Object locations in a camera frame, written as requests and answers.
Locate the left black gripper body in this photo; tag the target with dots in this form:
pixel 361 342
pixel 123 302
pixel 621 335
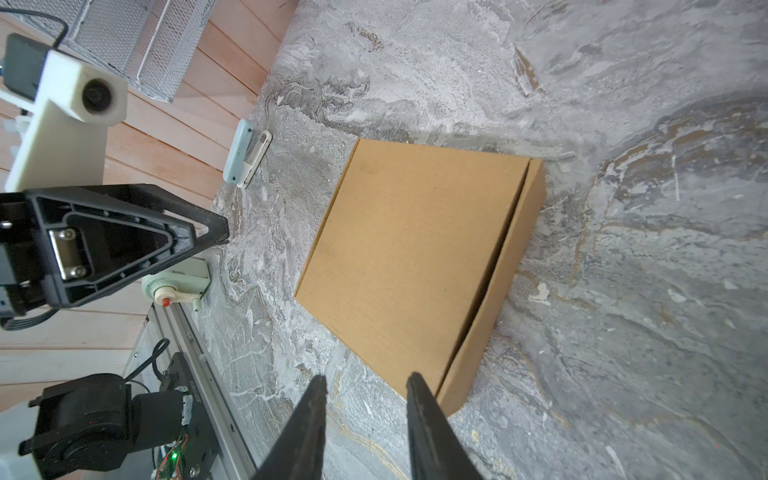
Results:
pixel 21 268

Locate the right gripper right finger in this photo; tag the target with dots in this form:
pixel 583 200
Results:
pixel 435 451

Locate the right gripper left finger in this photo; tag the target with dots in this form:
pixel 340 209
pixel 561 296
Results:
pixel 298 453

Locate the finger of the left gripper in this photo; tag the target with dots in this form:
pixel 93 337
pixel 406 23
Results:
pixel 95 240

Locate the brown cardboard box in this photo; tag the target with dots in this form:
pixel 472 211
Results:
pixel 415 256

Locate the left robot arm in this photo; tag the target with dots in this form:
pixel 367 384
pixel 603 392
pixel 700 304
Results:
pixel 92 423

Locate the green pencil sharpener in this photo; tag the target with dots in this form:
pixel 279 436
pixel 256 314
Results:
pixel 185 282

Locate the light blue small device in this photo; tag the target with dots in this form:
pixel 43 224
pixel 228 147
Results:
pixel 246 153

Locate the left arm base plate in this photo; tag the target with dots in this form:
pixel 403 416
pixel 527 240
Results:
pixel 192 454

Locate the aluminium rail front frame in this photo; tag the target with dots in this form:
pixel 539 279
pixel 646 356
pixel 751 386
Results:
pixel 168 330

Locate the white wire mesh shelf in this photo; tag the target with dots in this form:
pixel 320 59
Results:
pixel 148 42

